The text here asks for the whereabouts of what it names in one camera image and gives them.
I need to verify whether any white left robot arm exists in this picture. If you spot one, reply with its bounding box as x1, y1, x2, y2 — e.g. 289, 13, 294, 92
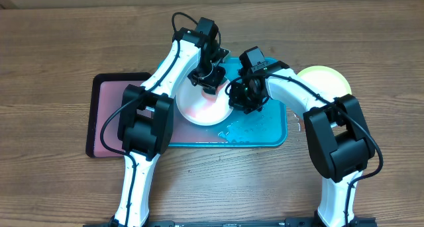
111, 28, 226, 226

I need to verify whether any white plate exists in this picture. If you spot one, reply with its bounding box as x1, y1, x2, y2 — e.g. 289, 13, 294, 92
176, 78, 233, 126

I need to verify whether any black rectangular water tray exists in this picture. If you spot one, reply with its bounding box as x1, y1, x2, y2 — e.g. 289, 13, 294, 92
85, 72, 156, 159

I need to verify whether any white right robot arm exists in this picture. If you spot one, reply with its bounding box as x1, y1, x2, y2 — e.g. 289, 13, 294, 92
225, 62, 378, 226

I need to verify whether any green and pink sponge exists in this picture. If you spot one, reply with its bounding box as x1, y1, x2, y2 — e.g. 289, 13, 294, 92
201, 88, 218, 102

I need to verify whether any yellow plate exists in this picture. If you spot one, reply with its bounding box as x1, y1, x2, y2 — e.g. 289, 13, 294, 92
297, 66, 352, 97

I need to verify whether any teal serving tray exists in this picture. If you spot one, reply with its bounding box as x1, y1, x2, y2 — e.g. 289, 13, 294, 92
157, 57, 288, 148

